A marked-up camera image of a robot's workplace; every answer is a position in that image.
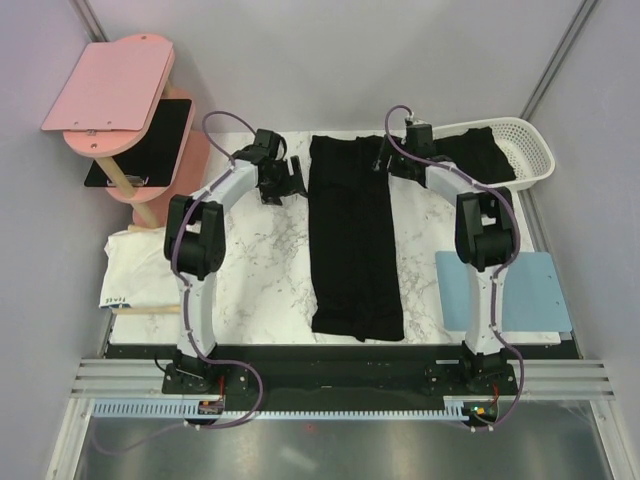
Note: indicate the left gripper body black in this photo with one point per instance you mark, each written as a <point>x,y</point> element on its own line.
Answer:
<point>280,185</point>

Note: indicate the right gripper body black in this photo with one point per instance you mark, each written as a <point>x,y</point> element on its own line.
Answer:
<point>398,165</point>

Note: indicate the black t shirt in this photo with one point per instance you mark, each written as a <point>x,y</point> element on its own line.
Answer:
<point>476,153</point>
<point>352,241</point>

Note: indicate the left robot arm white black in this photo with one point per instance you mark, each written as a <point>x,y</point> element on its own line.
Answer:
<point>195,234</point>

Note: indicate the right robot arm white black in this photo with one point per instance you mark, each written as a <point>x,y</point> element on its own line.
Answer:
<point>487,241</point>

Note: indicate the black t shirt in basket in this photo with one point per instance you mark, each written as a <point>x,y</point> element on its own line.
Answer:
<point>476,153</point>

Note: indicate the black clipboard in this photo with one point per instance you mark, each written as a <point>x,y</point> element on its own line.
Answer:
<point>152,161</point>

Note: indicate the white plastic basket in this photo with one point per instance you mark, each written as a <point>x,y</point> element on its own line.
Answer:
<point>524,147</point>

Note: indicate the white folded t shirt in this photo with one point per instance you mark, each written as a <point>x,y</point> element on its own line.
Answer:
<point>135,270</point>

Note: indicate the pink tiered shelf stand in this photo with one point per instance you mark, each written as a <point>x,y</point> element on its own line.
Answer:
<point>106,107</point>

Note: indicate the light blue folding board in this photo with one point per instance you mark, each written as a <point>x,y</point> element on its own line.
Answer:
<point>533,299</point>

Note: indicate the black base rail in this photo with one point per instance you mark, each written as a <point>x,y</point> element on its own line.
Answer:
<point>242,370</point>

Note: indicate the light blue cable duct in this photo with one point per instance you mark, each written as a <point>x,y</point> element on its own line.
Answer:
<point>195,409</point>

